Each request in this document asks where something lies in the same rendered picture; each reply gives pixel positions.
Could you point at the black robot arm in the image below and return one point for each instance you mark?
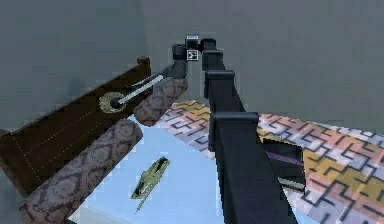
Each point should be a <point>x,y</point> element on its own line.
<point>245,166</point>

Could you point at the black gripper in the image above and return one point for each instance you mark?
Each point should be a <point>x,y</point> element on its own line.
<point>179,66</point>

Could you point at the multicoloured patterned blanket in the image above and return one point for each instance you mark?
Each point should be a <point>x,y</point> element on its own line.
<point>336,160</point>

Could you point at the grey patterned pillow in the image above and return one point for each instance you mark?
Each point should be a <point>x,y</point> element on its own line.
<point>160,100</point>
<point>83,173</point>

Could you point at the black book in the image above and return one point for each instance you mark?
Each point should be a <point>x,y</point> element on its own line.
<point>286,163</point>

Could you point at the green flat pointed object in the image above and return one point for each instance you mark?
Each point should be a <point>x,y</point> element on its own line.
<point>150,178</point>

